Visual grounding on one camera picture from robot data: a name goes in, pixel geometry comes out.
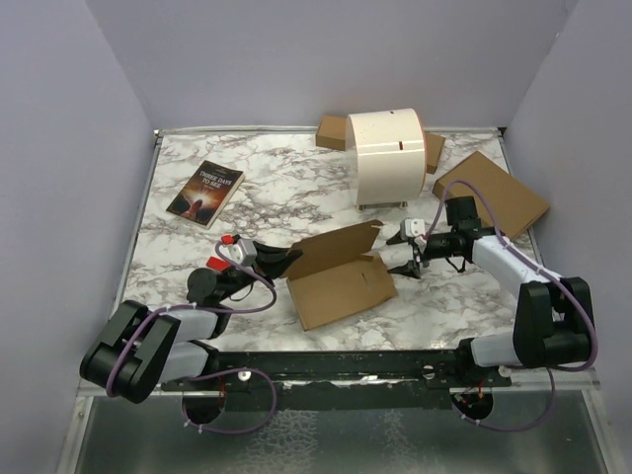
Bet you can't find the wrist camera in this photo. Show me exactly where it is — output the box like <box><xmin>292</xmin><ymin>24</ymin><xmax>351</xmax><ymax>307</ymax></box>
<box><xmin>400</xmin><ymin>218</ymin><xmax>427</xmax><ymax>247</ymax></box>
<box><xmin>220</xmin><ymin>235</ymin><xmax>258</xmax><ymax>267</ymax></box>

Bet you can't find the brown cardboard piece behind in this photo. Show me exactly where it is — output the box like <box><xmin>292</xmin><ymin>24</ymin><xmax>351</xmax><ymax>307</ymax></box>
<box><xmin>425</xmin><ymin>131</ymin><xmax>445</xmax><ymax>175</ymax></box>

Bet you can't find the closed brown cardboard box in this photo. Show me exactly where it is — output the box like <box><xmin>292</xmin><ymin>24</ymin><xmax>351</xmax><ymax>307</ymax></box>
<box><xmin>433</xmin><ymin>152</ymin><xmax>550</xmax><ymax>239</ymax></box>

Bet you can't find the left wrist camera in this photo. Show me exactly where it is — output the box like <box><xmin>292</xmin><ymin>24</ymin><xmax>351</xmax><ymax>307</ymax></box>
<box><xmin>220</xmin><ymin>235</ymin><xmax>258</xmax><ymax>267</ymax></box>

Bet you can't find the dark paperback book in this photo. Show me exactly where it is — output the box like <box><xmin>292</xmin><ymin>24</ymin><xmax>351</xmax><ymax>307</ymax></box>
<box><xmin>166</xmin><ymin>161</ymin><xmax>245</xmax><ymax>229</ymax></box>

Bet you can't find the red flat block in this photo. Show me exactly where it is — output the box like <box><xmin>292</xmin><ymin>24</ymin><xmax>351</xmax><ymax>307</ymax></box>
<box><xmin>205</xmin><ymin>256</ymin><xmax>230</xmax><ymax>273</ymax></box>

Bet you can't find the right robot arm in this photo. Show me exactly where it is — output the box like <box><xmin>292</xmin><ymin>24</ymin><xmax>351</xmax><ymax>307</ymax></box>
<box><xmin>387</xmin><ymin>197</ymin><xmax>596</xmax><ymax>386</ymax></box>

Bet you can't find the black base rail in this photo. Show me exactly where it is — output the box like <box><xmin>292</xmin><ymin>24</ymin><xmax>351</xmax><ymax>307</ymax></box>
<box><xmin>160</xmin><ymin>345</ymin><xmax>514</xmax><ymax>414</ymax></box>

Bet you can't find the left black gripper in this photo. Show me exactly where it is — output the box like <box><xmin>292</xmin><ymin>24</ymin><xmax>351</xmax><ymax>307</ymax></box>
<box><xmin>217</xmin><ymin>240</ymin><xmax>303</xmax><ymax>303</ymax></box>

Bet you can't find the small brown box behind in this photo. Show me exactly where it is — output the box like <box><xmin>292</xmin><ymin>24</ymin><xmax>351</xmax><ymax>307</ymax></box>
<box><xmin>315</xmin><ymin>115</ymin><xmax>347</xmax><ymax>151</ymax></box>

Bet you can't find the white cylindrical bread box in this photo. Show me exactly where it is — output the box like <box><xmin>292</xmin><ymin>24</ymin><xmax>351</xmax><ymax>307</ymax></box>
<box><xmin>346</xmin><ymin>109</ymin><xmax>427</xmax><ymax>208</ymax></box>

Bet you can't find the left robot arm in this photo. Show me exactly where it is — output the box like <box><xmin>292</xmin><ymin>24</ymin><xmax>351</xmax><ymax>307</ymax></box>
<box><xmin>79</xmin><ymin>235</ymin><xmax>302</xmax><ymax>404</ymax></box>

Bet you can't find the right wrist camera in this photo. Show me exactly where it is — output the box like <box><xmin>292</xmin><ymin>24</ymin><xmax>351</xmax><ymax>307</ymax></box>
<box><xmin>400</xmin><ymin>218</ymin><xmax>427</xmax><ymax>247</ymax></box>

